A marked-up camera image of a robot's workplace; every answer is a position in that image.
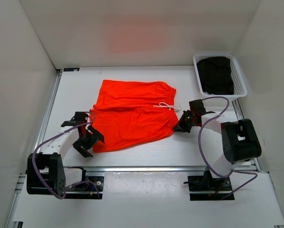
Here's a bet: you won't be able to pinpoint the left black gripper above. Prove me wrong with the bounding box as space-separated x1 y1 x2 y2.
72 125 104 157

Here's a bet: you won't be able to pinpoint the orange shorts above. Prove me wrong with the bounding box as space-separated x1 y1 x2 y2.
90 80 178 153

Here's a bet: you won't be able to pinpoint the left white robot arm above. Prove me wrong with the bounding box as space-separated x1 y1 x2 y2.
26 112 104 200

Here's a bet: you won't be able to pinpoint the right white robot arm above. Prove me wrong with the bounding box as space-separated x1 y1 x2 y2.
172 96 262 190

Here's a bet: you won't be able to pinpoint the black folded shorts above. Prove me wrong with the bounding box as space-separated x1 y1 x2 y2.
196 57 234 95

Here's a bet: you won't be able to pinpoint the white plastic basket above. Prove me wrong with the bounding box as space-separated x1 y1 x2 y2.
193 53 247 101

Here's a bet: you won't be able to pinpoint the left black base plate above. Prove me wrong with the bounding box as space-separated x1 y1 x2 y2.
65 172 105 200

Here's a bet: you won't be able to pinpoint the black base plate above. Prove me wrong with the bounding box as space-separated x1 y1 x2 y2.
65 172 105 200
183 171 235 201

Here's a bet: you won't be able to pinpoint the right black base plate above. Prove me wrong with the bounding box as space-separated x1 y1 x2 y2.
183 171 235 201

